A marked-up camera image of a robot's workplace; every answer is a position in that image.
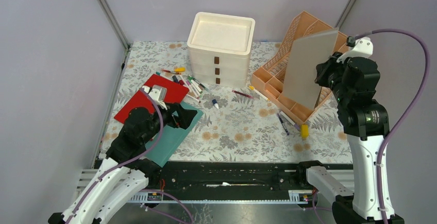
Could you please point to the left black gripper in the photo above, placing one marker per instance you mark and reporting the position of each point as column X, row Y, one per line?
column 184, row 118

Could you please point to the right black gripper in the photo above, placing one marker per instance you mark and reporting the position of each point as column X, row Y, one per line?
column 323, row 68

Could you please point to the teal folder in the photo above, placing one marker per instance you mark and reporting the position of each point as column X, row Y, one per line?
column 172, row 138

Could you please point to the beige folder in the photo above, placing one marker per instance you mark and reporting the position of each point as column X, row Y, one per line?
column 306, row 53

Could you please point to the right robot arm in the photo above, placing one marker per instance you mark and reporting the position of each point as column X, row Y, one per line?
column 365, row 122

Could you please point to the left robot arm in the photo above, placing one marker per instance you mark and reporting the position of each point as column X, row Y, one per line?
column 125, row 170

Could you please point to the green capped marker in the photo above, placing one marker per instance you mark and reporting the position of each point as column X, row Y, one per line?
column 200, row 85

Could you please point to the dark blue marker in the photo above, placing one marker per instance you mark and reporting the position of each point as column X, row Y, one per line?
column 175, row 79

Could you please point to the floral table mat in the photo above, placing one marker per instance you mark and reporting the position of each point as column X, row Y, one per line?
column 242, row 129

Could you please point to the dark red pen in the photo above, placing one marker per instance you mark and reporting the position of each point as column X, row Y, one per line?
column 243, row 94

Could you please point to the yellow eraser block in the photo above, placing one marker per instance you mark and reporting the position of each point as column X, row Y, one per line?
column 304, row 131

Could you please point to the orange plastic file rack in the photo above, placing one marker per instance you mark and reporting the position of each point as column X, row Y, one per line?
column 269, row 78

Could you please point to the purple capped white marker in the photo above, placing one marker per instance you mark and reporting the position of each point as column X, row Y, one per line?
column 294, row 124

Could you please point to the dark blue pen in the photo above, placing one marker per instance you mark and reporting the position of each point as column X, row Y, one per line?
column 283, row 124

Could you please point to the yellow capped white marker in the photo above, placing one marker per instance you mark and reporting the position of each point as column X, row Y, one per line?
column 257, row 92

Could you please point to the white three-drawer organizer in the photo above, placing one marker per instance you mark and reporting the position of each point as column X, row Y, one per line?
column 219, row 48

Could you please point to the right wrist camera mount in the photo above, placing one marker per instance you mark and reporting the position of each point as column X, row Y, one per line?
column 362, row 47

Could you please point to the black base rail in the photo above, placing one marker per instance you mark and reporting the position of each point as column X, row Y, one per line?
column 232, row 182

